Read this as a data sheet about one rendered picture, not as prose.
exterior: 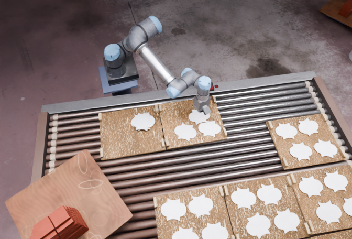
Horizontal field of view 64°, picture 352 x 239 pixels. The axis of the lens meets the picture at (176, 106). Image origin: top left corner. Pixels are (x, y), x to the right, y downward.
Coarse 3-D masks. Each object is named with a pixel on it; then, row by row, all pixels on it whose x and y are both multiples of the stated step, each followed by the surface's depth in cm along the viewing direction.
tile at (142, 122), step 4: (140, 116) 189; (144, 116) 190; (148, 116) 190; (132, 120) 188; (136, 120) 188; (140, 120) 188; (144, 120) 188; (148, 120) 188; (152, 120) 188; (132, 124) 187; (136, 124) 186; (140, 124) 186; (144, 124) 186; (148, 124) 186; (152, 124) 186; (136, 128) 184; (140, 128) 184; (144, 128) 184
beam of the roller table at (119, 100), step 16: (240, 80) 214; (256, 80) 214; (272, 80) 215; (288, 80) 215; (304, 80) 215; (112, 96) 205; (128, 96) 205; (144, 96) 205; (160, 96) 205; (192, 96) 208; (48, 112) 197; (64, 112) 198
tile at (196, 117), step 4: (196, 112) 194; (192, 116) 193; (196, 116) 192; (200, 116) 192; (204, 116) 192; (208, 116) 192; (192, 120) 191; (196, 120) 191; (200, 120) 191; (204, 120) 190; (196, 124) 189
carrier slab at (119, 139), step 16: (112, 112) 195; (128, 112) 195; (144, 112) 195; (112, 128) 188; (128, 128) 188; (160, 128) 188; (112, 144) 182; (128, 144) 182; (144, 144) 182; (160, 144) 182
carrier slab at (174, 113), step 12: (168, 108) 197; (180, 108) 197; (192, 108) 197; (216, 108) 198; (168, 120) 192; (180, 120) 192; (216, 120) 192; (168, 132) 187; (180, 144) 182; (192, 144) 182
